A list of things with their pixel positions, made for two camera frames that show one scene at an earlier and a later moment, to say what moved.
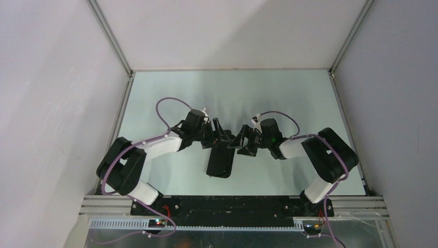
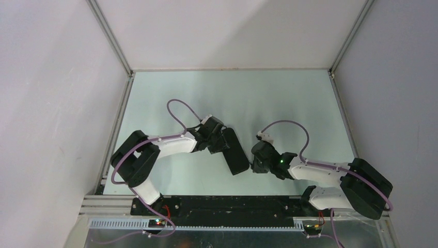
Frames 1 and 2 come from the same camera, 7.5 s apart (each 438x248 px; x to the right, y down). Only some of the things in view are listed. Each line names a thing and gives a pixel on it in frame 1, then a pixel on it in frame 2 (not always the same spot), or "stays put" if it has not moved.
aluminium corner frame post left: x=111 y=35 stays put
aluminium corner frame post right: x=366 y=8 stays put
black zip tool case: x=221 y=160 -> x=235 y=156
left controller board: x=156 y=223 stays put
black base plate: x=217 y=209 stays put
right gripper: x=248 y=132 -> x=256 y=168
